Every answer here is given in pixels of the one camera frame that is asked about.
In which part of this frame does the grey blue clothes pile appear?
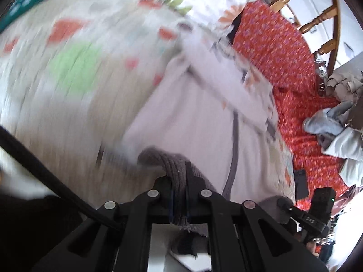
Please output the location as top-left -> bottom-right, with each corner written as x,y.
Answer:
303,73 -> 362,187

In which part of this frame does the red floral bed sheet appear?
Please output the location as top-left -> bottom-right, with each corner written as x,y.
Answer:
233,1 -> 348,210

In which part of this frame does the pale pink grey-trimmed sweater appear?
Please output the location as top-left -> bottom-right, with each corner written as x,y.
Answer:
96,25 -> 296,238

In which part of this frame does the heart patterned quilted bedspread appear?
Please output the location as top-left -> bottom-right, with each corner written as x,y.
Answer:
0,0 -> 297,208

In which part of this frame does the black smartphone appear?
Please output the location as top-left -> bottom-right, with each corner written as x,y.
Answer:
294,169 -> 309,201

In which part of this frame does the wooden spindle chair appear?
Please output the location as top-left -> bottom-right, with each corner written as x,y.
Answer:
267,0 -> 341,75

